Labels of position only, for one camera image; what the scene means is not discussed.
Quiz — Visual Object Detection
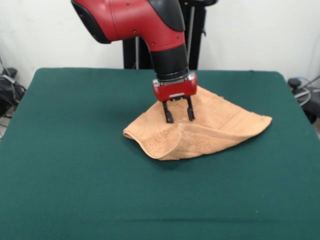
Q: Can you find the dark green table cloth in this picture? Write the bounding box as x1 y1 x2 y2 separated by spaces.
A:
0 67 320 240

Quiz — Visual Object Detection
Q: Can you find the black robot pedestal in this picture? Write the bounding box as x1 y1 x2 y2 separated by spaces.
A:
122 0 209 70

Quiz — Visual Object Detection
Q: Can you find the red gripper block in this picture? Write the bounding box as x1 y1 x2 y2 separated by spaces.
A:
152 72 198 124

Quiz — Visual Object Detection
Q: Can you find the tan terry towel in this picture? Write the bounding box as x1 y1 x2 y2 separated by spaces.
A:
122 86 273 162

